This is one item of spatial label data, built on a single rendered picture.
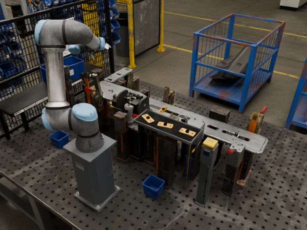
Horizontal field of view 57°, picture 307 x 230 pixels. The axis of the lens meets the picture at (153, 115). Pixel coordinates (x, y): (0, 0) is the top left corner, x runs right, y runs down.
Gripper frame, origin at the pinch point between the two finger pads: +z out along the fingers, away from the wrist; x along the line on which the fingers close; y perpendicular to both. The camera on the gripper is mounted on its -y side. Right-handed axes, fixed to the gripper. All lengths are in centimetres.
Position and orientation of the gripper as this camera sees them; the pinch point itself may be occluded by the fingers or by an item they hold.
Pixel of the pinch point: (102, 53)
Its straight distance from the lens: 212.6
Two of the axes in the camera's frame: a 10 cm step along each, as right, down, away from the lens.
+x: 8.0, -5.7, -1.8
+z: 4.4, 3.4, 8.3
